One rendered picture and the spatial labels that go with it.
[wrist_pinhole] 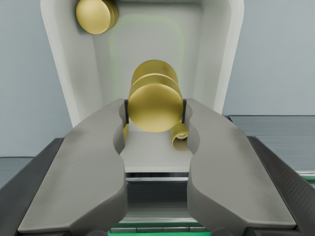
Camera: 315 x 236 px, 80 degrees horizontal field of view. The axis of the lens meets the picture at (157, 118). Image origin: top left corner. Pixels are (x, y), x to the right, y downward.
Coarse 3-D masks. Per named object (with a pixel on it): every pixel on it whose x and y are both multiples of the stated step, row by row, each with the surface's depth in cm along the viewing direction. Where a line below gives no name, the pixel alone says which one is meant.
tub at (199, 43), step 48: (48, 0) 15; (144, 0) 21; (192, 0) 21; (240, 0) 16; (96, 48) 24; (144, 48) 24; (192, 48) 24; (96, 96) 26; (192, 96) 28; (144, 144) 29
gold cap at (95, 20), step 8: (80, 0) 18; (88, 0) 18; (96, 0) 18; (104, 0) 18; (112, 0) 21; (80, 8) 18; (88, 8) 18; (96, 8) 18; (104, 8) 18; (112, 8) 20; (80, 16) 18; (88, 16) 18; (96, 16) 18; (104, 16) 18; (112, 16) 19; (80, 24) 19; (88, 24) 19; (96, 24) 19; (104, 24) 19; (112, 24) 21; (96, 32) 19
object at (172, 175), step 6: (126, 174) 33; (132, 174) 33; (138, 174) 33; (144, 174) 33; (150, 174) 33; (156, 174) 33; (162, 174) 33; (168, 174) 33; (174, 174) 33; (180, 174) 33; (186, 174) 33
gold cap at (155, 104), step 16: (144, 64) 13; (160, 64) 13; (144, 80) 11; (160, 80) 11; (176, 80) 13; (128, 96) 11; (144, 96) 11; (160, 96) 11; (176, 96) 11; (128, 112) 11; (144, 112) 11; (160, 112) 11; (176, 112) 11; (144, 128) 12; (160, 128) 12
